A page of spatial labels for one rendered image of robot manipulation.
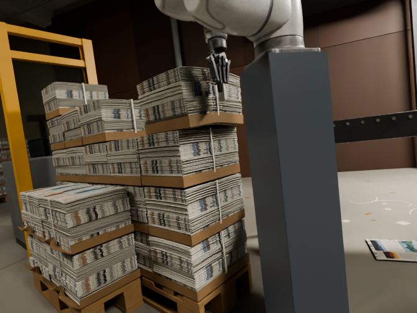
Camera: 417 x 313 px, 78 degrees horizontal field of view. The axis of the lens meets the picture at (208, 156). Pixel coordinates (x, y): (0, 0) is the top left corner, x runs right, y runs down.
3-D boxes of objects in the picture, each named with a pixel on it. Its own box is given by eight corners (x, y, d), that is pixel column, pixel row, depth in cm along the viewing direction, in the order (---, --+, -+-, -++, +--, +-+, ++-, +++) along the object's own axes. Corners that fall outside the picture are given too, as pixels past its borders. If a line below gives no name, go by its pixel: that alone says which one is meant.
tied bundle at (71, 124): (82, 146, 155) (76, 107, 153) (64, 148, 175) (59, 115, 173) (137, 140, 183) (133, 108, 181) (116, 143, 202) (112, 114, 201)
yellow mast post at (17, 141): (31, 260, 203) (-10, 19, 190) (28, 258, 209) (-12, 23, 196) (44, 255, 209) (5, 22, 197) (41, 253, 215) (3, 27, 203)
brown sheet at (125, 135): (105, 140, 135) (104, 132, 135) (82, 145, 154) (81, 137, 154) (162, 135, 163) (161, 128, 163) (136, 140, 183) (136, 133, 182)
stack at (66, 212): (84, 343, 107) (62, 202, 103) (33, 287, 158) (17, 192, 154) (145, 303, 129) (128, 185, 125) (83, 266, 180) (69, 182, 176)
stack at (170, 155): (203, 339, 102) (176, 129, 96) (82, 266, 180) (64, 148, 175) (255, 289, 130) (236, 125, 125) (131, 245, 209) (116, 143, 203)
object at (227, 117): (223, 122, 111) (222, 112, 110) (178, 129, 130) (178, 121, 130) (244, 123, 122) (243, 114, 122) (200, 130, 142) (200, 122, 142)
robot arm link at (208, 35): (198, 28, 102) (200, 43, 102) (216, 18, 96) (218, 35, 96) (213, 33, 109) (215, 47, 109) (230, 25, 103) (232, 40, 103)
